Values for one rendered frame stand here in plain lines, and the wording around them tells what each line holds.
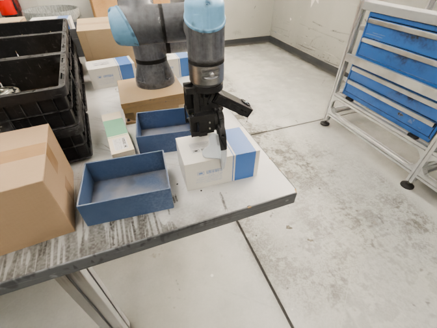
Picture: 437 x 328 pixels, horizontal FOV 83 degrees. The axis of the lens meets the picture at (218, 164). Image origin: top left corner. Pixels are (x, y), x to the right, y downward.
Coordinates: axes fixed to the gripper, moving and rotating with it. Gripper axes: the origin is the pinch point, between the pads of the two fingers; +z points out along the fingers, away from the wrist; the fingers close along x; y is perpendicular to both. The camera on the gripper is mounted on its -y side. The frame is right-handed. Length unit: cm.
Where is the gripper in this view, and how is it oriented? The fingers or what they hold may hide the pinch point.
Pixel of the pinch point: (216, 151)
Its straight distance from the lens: 67.8
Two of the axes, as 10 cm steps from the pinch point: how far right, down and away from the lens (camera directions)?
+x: 3.0, 6.2, -7.2
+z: 0.0, 7.6, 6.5
